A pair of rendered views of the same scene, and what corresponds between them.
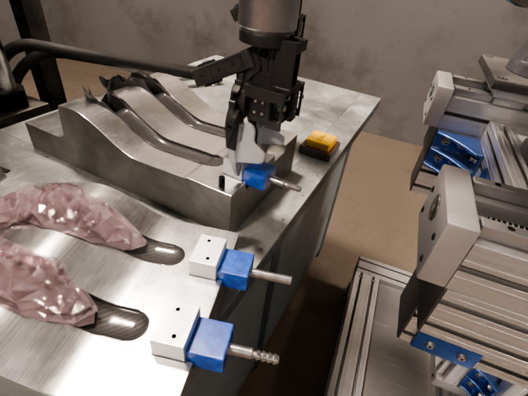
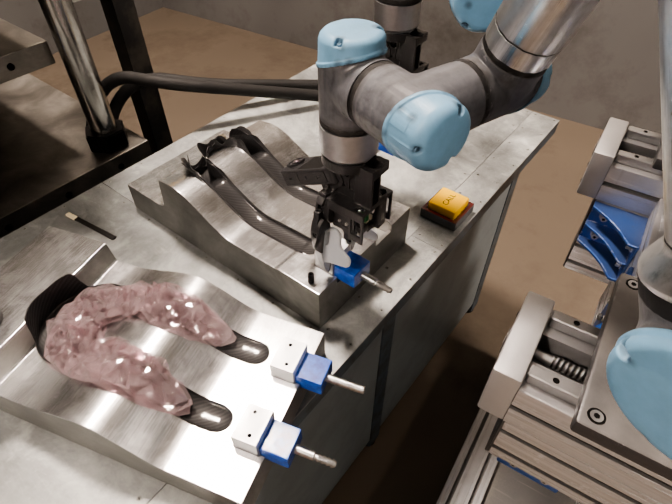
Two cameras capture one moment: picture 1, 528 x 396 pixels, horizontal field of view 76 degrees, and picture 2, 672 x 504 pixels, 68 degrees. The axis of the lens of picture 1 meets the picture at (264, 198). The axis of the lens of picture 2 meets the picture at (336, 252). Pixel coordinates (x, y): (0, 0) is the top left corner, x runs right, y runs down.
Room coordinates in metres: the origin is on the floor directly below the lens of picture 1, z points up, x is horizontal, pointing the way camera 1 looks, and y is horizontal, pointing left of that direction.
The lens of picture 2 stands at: (-0.05, -0.10, 1.48)
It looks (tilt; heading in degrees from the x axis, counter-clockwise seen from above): 46 degrees down; 15
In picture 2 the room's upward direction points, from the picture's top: straight up
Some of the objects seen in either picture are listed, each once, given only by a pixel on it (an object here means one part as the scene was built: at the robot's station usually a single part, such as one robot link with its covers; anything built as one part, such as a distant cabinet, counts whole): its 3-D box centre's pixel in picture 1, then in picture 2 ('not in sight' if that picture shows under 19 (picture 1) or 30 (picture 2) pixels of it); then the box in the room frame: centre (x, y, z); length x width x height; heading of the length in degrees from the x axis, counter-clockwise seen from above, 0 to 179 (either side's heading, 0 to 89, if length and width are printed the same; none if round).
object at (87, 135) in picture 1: (162, 131); (261, 198); (0.63, 0.23, 0.87); 0.50 x 0.26 x 0.14; 66
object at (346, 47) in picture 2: not in sight; (352, 78); (0.47, 0.02, 1.21); 0.09 x 0.08 x 0.11; 49
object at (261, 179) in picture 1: (264, 176); (357, 271); (0.47, 0.00, 0.90); 0.13 x 0.05 x 0.05; 66
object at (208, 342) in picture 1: (219, 346); (288, 445); (0.19, 0.03, 0.86); 0.13 x 0.05 x 0.05; 84
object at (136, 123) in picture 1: (163, 112); (261, 183); (0.61, 0.22, 0.92); 0.35 x 0.16 x 0.09; 66
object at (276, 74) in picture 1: (267, 78); (352, 189); (0.47, 0.02, 1.05); 0.09 x 0.08 x 0.12; 66
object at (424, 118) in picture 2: not in sight; (420, 112); (0.42, -0.07, 1.21); 0.11 x 0.11 x 0.08; 49
